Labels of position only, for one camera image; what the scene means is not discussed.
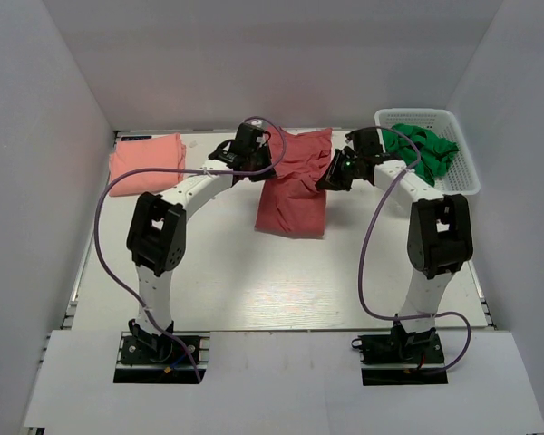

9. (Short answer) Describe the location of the white plastic basket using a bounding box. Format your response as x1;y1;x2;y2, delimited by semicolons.
374;108;481;196

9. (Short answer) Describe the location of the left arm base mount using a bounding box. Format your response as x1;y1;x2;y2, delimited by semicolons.
113;319;209;385

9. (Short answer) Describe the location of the green t-shirt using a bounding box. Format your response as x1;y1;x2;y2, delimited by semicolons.
381;123;459;186

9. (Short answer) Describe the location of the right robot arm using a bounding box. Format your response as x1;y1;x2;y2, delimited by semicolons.
316;127;473;362

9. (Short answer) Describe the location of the red t-shirt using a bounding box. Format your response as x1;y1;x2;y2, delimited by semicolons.
255;128;333;238

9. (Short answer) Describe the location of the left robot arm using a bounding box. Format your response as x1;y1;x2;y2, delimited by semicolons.
127;123;276;362

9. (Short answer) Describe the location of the folded pink t-shirt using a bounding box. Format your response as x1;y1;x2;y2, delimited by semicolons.
109;133;187;197

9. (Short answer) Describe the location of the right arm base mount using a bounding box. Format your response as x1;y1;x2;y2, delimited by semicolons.
351;322;448;386

